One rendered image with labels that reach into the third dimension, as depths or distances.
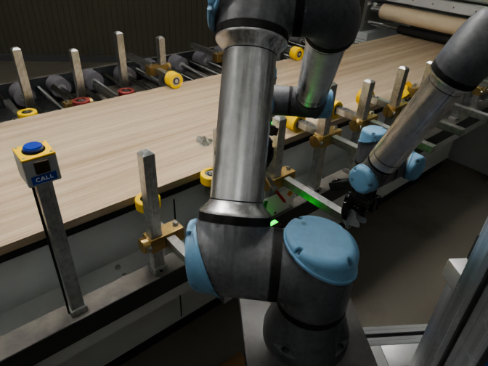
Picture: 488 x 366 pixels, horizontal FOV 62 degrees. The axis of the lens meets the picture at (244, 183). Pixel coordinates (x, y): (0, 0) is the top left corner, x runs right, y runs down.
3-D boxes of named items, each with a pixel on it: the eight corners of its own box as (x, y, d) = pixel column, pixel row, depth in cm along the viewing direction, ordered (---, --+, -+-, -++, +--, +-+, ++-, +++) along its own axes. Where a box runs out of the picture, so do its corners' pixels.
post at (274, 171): (274, 226, 162) (287, 116, 136) (269, 230, 160) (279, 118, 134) (269, 222, 164) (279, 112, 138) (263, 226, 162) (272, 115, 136)
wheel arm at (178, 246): (233, 300, 109) (233, 289, 106) (223, 306, 107) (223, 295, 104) (152, 219, 136) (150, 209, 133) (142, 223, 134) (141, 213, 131)
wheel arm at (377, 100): (464, 134, 171) (467, 127, 169) (460, 136, 169) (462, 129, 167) (366, 98, 202) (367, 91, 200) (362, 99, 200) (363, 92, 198)
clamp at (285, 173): (294, 181, 155) (295, 170, 152) (269, 193, 147) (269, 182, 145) (284, 175, 158) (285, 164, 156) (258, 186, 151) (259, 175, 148)
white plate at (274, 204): (293, 205, 162) (295, 185, 156) (243, 232, 147) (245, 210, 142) (292, 205, 162) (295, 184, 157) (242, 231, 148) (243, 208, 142)
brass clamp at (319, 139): (340, 141, 163) (343, 130, 160) (319, 150, 156) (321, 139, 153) (329, 136, 167) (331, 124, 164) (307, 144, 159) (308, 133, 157)
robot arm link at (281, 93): (290, 94, 96) (290, 79, 105) (242, 90, 97) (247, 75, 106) (286, 124, 100) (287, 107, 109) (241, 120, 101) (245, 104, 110)
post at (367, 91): (353, 180, 188) (375, 79, 162) (348, 182, 186) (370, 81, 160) (346, 176, 190) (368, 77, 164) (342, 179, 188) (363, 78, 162)
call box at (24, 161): (62, 181, 91) (55, 151, 87) (30, 192, 87) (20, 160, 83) (51, 168, 96) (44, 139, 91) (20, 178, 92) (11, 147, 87)
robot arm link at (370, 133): (380, 138, 108) (355, 127, 114) (372, 173, 114) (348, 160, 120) (397, 131, 113) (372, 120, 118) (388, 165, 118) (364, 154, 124)
